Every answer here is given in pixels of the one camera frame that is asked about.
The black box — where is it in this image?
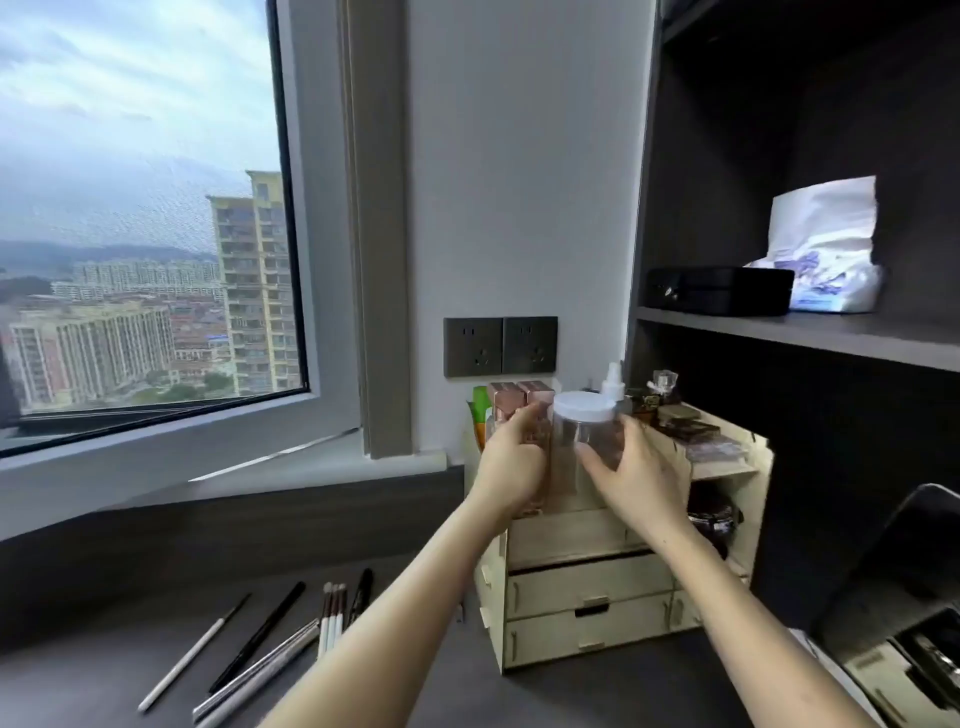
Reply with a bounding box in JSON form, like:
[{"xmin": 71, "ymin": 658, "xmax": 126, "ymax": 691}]
[{"xmin": 646, "ymin": 265, "xmax": 795, "ymax": 317}]

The person's left forearm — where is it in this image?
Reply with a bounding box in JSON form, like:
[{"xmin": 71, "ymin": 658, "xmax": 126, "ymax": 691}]
[{"xmin": 258, "ymin": 498, "xmax": 520, "ymax": 728}]

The wooden storage box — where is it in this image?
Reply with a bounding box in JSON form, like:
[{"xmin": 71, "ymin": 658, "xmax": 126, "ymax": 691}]
[{"xmin": 841, "ymin": 611, "xmax": 960, "ymax": 728}]

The white tissue pack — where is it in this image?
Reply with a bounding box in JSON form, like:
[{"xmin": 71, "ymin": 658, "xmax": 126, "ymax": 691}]
[{"xmin": 742, "ymin": 175, "xmax": 886, "ymax": 315}]

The person's right hand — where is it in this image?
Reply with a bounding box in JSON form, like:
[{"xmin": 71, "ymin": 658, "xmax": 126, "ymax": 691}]
[{"xmin": 575, "ymin": 414, "xmax": 696, "ymax": 546}]

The clear jar with white lid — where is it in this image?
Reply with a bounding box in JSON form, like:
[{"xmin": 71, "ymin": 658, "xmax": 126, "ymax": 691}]
[{"xmin": 550, "ymin": 390, "xmax": 628, "ymax": 513}]

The wide wooden organizer drawer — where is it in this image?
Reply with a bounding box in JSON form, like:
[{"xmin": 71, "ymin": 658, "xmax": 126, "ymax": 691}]
[
  {"xmin": 505, "ymin": 551, "xmax": 678, "ymax": 621},
  {"xmin": 503, "ymin": 592, "xmax": 674, "ymax": 669}
]

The silver makeup pen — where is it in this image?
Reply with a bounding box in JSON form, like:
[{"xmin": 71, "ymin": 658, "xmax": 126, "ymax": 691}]
[
  {"xmin": 213, "ymin": 633, "xmax": 322, "ymax": 728},
  {"xmin": 192, "ymin": 618, "xmax": 321, "ymax": 723}
]

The brown makeup palette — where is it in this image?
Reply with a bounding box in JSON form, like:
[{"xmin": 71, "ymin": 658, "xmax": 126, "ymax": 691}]
[{"xmin": 651, "ymin": 405, "xmax": 723, "ymax": 444}]

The green and orange tube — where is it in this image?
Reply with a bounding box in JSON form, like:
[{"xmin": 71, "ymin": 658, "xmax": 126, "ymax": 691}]
[{"xmin": 468, "ymin": 385, "xmax": 492, "ymax": 451}]

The white makeup pencil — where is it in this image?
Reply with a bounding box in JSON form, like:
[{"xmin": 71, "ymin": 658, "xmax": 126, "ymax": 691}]
[{"xmin": 138, "ymin": 592, "xmax": 253, "ymax": 714}]

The window with grey frame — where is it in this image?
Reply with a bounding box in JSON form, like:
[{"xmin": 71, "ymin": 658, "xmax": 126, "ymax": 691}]
[{"xmin": 0, "ymin": 0, "xmax": 412, "ymax": 541}]

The wooden desk organizer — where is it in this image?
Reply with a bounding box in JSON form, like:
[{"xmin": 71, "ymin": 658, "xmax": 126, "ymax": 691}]
[{"xmin": 462, "ymin": 403, "xmax": 774, "ymax": 673}]

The person's left hand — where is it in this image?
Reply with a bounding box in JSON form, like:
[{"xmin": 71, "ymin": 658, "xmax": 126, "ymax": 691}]
[{"xmin": 468, "ymin": 402, "xmax": 555, "ymax": 527}]

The dark grey wall socket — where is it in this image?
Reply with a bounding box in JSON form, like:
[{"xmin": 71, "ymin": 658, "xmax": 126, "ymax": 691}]
[
  {"xmin": 501, "ymin": 315, "xmax": 559, "ymax": 375},
  {"xmin": 443, "ymin": 317, "xmax": 504, "ymax": 378}
]

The person's right forearm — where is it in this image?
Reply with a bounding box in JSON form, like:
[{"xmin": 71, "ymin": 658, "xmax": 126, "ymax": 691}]
[{"xmin": 651, "ymin": 521, "xmax": 882, "ymax": 728}]

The dark round jar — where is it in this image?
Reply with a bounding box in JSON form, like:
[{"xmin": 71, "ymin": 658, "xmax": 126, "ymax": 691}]
[{"xmin": 686, "ymin": 483, "xmax": 744, "ymax": 560}]

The black makeup pencil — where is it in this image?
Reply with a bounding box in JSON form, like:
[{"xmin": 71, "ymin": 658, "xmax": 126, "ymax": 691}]
[{"xmin": 207, "ymin": 581, "xmax": 308, "ymax": 695}]

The dark grey shelf unit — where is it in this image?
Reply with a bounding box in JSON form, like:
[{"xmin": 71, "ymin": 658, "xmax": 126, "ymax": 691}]
[{"xmin": 626, "ymin": 0, "xmax": 960, "ymax": 631}]

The black mascara tube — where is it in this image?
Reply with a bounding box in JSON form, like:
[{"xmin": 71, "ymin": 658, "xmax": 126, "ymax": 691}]
[{"xmin": 348, "ymin": 567, "xmax": 375, "ymax": 628}]

